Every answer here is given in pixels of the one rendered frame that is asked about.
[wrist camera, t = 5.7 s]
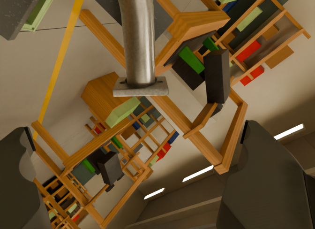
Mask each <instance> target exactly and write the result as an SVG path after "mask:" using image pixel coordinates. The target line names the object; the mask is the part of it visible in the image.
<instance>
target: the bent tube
mask: <svg viewBox="0 0 315 229"><path fill-rule="evenodd" d="M118 2H119V6H120V12H121V21H122V32H123V43H124V53H125V64H126V75H127V77H118V79H117V81H116V84H115V86H114V88H113V90H112V92H113V96H114V97H127V96H163V95H168V94H169V89H168V85H167V81H166V77H165V76H155V27H154V5H153V0H118Z"/></svg>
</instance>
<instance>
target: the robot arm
mask: <svg viewBox="0 0 315 229"><path fill-rule="evenodd" d="M240 144H243V145H242V149H241V152H240V157H239V161H238V165H237V168H238V170H239V171H238V172H236V173H234V174H231V175H230V176H229V177H228V180H227V182H226V185H225V188H224V191H223V194H222V198H221V202H220V207H219V211H218V215H217V221H216V227H217V229H315V176H311V175H308V174H306V172H305V170H304V169H303V167H302V166H301V165H300V163H299V162H298V161H297V160H296V158H295V157H294V156H293V155H292V154H291V153H290V152H289V151H288V150H287V149H286V148H285V147H284V146H283V145H282V144H281V143H280V142H279V141H278V140H277V139H275V138H274V137H273V136H272V135H271V134H270V133H269V132H268V131H267V130H266V129H265V128H264V127H262V126H261V125H260V124H259V123H258V122H256V121H254V120H246V121H245V125H244V129H243V133H242V137H241V141H240ZM34 151H36V148H35V144H34V141H33V137H32V133H31V131H30V128H29V127H28V126H27V127H18V128H16V129H14V130H13V131H12V132H10V133H9V134H8V135H7V136H5V137H4V138H3V139H2V140H1V141H0V229H52V226H51V222H50V218H49V214H48V211H47V209H46V206H45V204H44V202H43V199H42V197H41V195H40V192H39V190H38V187H37V185H36V184H35V183H34V182H33V180H34V178H35V177H36V171H35V169H34V166H33V164H32V161H31V159H30V158H31V156H32V154H33V152H34Z"/></svg>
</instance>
